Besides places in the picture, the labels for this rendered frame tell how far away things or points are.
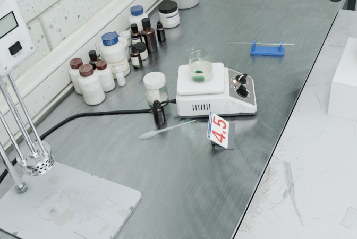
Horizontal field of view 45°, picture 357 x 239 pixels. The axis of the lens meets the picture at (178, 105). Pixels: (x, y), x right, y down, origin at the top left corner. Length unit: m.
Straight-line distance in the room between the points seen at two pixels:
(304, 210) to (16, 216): 0.61
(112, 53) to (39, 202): 0.48
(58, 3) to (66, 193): 0.57
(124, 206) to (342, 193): 0.46
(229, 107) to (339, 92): 0.26
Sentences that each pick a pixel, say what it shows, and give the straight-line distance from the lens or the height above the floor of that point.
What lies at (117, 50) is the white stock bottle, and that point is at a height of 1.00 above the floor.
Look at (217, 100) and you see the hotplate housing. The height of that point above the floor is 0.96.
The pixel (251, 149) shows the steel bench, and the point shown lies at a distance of 1.04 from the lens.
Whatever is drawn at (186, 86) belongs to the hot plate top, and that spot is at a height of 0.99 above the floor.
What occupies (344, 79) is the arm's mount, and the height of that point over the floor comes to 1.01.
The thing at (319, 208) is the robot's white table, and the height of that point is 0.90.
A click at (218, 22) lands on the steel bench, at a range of 1.52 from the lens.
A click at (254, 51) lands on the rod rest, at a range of 1.34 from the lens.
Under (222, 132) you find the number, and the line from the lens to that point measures 1.06.
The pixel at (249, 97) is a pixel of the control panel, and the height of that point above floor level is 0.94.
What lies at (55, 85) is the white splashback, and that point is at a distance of 1.29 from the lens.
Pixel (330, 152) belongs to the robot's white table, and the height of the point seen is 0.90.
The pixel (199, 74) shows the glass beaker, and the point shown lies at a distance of 1.07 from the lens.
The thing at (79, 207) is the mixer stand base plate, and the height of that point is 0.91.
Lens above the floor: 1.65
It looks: 40 degrees down
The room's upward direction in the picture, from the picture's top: 9 degrees counter-clockwise
